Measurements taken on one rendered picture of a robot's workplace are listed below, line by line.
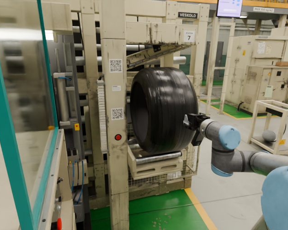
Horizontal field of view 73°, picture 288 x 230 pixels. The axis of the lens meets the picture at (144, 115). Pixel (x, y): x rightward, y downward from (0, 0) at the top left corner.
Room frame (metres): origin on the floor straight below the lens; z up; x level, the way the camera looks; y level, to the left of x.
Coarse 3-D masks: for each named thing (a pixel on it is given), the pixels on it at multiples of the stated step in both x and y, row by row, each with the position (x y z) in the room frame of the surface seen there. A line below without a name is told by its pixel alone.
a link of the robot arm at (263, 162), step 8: (240, 152) 0.73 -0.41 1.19; (248, 152) 0.73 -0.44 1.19; (256, 152) 0.70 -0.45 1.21; (264, 152) 0.69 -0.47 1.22; (248, 160) 0.70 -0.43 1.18; (256, 160) 0.64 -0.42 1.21; (264, 160) 0.60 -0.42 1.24; (272, 160) 0.56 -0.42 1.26; (280, 160) 0.53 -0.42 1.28; (248, 168) 0.69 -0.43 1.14; (256, 168) 0.63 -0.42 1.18; (264, 168) 0.58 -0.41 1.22; (272, 168) 0.53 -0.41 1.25
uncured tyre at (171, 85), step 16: (144, 80) 1.19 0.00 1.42; (160, 80) 1.14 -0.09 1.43; (176, 80) 1.17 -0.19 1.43; (144, 96) 1.59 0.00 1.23; (160, 96) 1.07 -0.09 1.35; (176, 96) 1.09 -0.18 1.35; (192, 96) 1.13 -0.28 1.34; (144, 112) 1.58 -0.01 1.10; (160, 112) 1.03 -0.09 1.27; (176, 112) 1.06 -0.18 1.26; (192, 112) 1.09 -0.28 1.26; (144, 128) 1.50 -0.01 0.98; (160, 128) 1.02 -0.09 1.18; (176, 128) 1.05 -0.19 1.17; (144, 144) 1.15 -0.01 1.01; (160, 144) 1.05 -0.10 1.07; (176, 144) 1.09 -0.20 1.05
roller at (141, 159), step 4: (168, 152) 1.21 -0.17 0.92; (172, 152) 1.21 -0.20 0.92; (176, 152) 1.22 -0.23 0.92; (180, 152) 1.22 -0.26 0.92; (144, 156) 1.16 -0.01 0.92; (148, 156) 1.16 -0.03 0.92; (152, 156) 1.16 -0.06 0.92; (156, 156) 1.17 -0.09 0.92; (160, 156) 1.17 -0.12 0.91; (164, 156) 1.18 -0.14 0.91; (168, 156) 1.19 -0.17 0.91; (172, 156) 1.20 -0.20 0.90; (176, 156) 1.21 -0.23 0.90; (180, 156) 1.22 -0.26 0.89; (136, 160) 1.12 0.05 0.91; (140, 160) 1.12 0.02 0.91; (144, 160) 1.13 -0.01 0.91; (148, 160) 1.14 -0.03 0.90; (152, 160) 1.15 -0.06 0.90; (156, 160) 1.16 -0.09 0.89
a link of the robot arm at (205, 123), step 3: (204, 120) 0.85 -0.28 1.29; (207, 120) 0.84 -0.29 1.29; (210, 120) 0.83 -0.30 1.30; (213, 120) 0.83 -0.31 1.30; (204, 123) 0.84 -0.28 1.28; (207, 123) 0.82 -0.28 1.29; (201, 126) 0.84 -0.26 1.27; (204, 126) 0.82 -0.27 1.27; (201, 129) 0.83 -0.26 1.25; (204, 129) 0.81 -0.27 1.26; (201, 132) 0.83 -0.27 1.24; (204, 132) 0.81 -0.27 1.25; (204, 135) 0.81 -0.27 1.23; (207, 138) 0.82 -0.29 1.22
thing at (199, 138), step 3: (198, 129) 0.89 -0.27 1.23; (198, 132) 0.88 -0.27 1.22; (195, 135) 0.90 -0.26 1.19; (198, 135) 0.89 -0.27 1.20; (201, 135) 0.89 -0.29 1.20; (195, 138) 0.90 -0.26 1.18; (198, 138) 0.90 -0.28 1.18; (201, 138) 0.91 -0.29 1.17; (192, 141) 0.92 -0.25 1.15; (195, 141) 0.90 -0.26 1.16; (198, 141) 0.91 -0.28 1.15; (201, 141) 0.92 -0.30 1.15; (192, 144) 0.92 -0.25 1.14; (195, 144) 0.91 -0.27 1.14; (198, 144) 0.91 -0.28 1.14
